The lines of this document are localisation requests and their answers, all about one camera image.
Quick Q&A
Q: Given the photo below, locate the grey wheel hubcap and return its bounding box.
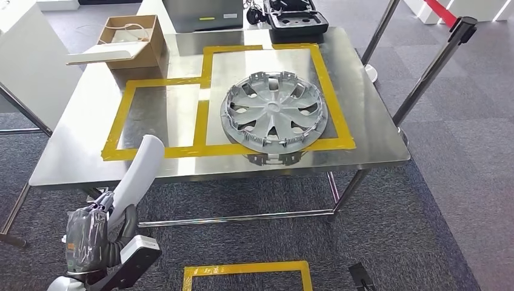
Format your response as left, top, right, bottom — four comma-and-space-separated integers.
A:
219, 71, 329, 155

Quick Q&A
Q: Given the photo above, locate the chrome stanchion post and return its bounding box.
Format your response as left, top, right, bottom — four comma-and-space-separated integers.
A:
360, 0, 401, 83
392, 16, 479, 147

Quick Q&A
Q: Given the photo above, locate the grey laptop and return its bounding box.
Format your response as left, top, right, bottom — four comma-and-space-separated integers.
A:
162, 0, 244, 34

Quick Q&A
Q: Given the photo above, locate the stainless steel workbench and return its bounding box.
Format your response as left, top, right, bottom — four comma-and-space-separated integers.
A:
28, 27, 411, 228

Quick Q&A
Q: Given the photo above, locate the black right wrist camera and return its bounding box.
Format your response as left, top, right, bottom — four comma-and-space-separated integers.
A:
348, 263, 376, 291

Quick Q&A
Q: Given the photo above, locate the cardboard box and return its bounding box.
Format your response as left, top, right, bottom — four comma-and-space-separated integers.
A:
66, 15, 166, 70

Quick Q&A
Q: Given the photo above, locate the black cable bundle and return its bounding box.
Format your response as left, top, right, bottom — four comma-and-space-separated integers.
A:
245, 0, 268, 25

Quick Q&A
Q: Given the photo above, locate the yellow floor tape square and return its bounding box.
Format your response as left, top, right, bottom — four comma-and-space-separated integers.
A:
182, 261, 313, 291

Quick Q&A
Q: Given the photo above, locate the black case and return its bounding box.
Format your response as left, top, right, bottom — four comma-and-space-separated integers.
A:
267, 0, 330, 44

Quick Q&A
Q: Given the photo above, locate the white curved plastic part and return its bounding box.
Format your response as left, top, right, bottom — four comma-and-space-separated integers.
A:
107, 134, 165, 232

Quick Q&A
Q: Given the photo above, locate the stainless steel table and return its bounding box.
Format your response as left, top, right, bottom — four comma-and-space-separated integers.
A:
0, 82, 53, 248

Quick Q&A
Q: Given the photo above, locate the large yellow tape frame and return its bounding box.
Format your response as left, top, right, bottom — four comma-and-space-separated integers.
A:
192, 43, 356, 158

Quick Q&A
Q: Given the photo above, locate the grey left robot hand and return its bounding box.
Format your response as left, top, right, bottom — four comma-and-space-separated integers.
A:
64, 192, 139, 276

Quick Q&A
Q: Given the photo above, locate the red barrier belt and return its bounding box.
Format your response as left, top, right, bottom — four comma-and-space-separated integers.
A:
423, 0, 459, 28

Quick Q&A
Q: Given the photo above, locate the white desk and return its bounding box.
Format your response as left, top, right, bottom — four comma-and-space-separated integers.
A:
136, 0, 282, 36

